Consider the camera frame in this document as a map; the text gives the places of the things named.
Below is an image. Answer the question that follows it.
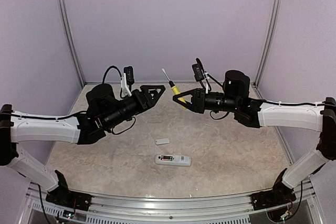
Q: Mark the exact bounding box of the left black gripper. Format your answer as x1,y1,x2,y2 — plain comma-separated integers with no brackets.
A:
103,85,165,130

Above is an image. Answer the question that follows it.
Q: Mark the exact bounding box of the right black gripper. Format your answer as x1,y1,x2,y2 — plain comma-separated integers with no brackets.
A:
172,88,239,114

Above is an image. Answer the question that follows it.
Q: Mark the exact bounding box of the yellow handled screwdriver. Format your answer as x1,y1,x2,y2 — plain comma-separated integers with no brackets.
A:
161,68,187,110

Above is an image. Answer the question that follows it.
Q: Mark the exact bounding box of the white battery cover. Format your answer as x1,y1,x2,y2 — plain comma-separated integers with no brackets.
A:
155,138,170,145

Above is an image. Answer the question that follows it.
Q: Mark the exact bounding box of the white remote control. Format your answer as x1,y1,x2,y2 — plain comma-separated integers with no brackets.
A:
155,154,192,167

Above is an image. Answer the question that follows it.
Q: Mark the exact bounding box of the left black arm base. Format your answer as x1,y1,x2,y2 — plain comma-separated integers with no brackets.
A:
46,170,92,211

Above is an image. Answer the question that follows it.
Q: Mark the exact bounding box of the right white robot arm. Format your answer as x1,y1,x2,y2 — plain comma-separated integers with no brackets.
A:
173,70,335,205

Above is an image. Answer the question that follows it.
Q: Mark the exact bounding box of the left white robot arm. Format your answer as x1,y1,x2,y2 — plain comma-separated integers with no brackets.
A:
1,83,165,206

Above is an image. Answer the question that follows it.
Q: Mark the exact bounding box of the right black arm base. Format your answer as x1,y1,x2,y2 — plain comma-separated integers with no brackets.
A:
250,168,296,210

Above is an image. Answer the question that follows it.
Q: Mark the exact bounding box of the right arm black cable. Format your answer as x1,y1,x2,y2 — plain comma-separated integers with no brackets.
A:
195,58,326,121

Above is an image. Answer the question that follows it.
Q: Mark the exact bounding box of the front aluminium rail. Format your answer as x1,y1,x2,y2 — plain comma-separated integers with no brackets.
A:
25,179,316,224

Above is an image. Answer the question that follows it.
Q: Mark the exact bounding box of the left aluminium corner post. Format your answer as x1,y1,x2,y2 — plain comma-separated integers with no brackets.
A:
57,0,86,88

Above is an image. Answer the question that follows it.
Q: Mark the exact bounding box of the aluminium corner post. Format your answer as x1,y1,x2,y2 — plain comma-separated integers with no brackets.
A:
57,0,86,88
254,0,281,87

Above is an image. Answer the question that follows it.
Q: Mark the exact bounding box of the right aluminium corner post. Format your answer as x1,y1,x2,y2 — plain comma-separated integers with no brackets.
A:
254,0,281,87

